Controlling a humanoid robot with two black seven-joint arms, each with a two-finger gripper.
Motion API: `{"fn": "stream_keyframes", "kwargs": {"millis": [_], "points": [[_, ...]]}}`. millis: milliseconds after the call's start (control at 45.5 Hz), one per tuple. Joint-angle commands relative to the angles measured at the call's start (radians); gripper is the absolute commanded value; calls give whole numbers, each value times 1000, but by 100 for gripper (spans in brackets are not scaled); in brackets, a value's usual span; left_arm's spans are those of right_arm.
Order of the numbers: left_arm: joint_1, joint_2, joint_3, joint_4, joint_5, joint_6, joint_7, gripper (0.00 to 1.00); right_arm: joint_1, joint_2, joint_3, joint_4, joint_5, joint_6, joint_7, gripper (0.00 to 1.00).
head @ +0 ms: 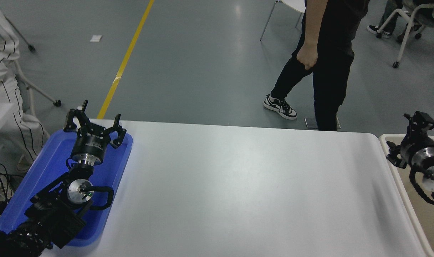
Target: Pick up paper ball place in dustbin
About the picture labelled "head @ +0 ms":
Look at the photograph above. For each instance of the person in striped white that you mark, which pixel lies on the person in striped white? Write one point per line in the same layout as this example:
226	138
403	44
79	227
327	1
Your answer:
10	107

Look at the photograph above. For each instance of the standing person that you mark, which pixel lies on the standing person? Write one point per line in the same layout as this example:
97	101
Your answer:
331	53

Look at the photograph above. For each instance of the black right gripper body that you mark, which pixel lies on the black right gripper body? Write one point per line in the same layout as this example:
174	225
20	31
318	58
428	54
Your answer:
413	148

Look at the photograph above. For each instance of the blue plastic tray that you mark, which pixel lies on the blue plastic tray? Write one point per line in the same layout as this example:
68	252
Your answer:
52	160

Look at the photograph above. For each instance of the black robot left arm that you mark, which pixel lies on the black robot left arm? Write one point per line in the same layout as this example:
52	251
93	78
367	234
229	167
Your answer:
56	214

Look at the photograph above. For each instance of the white framed wheeled chair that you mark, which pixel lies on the white framed wheeled chair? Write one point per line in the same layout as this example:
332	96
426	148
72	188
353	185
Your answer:
406	35

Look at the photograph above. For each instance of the white chair with metal legs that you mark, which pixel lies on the white chair with metal legs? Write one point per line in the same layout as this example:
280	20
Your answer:
291	3

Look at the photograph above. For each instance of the white paper scrap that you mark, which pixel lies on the white paper scrap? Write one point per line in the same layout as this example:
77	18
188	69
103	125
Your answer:
95	38

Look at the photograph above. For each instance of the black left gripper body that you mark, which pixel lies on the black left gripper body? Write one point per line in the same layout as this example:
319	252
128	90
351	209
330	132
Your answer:
90	144

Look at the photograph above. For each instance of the seated person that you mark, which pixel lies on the seated person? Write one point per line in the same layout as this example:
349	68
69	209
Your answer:
388	14

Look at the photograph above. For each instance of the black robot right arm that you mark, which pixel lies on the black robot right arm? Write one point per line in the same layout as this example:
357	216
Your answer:
432	178

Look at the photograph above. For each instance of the grey wheeled office chair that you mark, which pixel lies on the grey wheeled office chair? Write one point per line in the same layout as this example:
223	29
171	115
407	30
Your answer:
57	103

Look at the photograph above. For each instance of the standing person's hand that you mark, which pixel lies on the standing person's hand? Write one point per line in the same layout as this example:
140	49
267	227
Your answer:
307	57

